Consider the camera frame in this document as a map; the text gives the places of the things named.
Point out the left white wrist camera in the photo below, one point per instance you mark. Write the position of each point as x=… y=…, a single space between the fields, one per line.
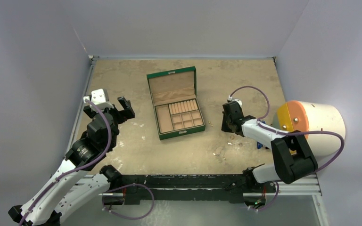
x=99 y=98

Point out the green jewelry box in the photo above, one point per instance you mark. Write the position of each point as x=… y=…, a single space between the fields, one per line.
x=173 y=86

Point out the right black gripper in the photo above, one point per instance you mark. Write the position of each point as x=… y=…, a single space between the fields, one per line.
x=231 y=115

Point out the white cylinder orange yellow lid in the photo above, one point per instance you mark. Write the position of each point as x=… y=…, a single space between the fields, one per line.
x=304 y=116

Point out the small silver jewelry pieces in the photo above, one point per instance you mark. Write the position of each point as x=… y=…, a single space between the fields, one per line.
x=220 y=150

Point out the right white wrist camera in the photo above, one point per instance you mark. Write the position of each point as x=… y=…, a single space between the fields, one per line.
x=231 y=99

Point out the blue tool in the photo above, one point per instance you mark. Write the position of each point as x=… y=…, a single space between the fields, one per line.
x=260 y=144

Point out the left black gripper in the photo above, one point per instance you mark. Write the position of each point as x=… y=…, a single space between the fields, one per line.
x=126 y=113

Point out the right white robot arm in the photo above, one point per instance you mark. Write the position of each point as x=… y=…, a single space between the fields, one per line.
x=291 y=153

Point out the green jewelry tray insert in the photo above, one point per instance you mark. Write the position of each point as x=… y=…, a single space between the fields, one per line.
x=181 y=115

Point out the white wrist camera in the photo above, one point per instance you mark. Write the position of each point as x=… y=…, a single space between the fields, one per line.
x=231 y=99
x=99 y=98

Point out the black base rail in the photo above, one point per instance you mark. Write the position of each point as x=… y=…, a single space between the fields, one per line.
x=233 y=188

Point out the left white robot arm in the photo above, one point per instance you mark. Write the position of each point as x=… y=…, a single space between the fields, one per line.
x=58 y=198

